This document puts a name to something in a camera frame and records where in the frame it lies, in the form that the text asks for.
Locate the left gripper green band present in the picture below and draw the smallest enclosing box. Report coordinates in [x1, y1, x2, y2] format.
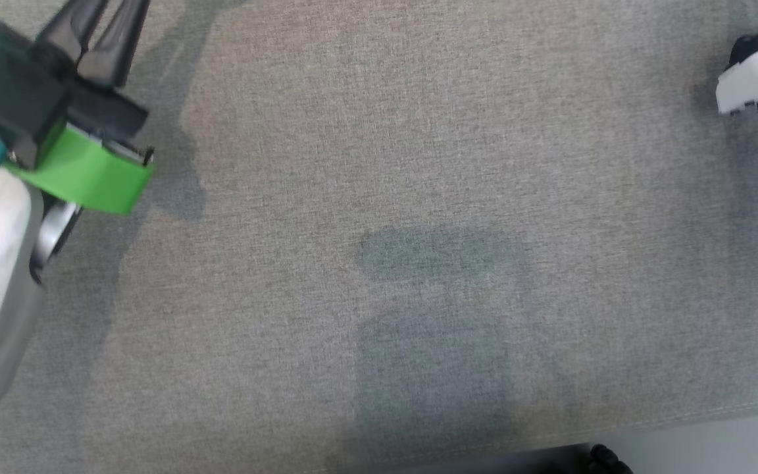
[4, 0, 155, 217]

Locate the grey fabric sofa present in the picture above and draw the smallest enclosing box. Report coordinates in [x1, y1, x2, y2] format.
[0, 0, 758, 474]

